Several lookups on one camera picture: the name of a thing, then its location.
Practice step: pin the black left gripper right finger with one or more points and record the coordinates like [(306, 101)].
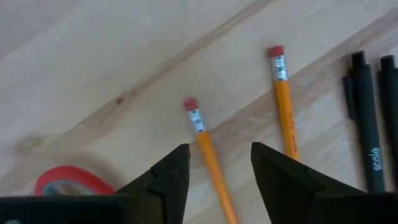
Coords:
[(280, 186)]

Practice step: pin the yellow pencil red eraser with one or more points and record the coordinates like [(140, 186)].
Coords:
[(284, 105), (214, 168)]

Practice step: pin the black click pen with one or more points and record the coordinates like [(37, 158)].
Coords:
[(392, 109), (368, 124)]

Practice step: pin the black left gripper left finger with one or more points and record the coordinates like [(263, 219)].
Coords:
[(168, 193)]

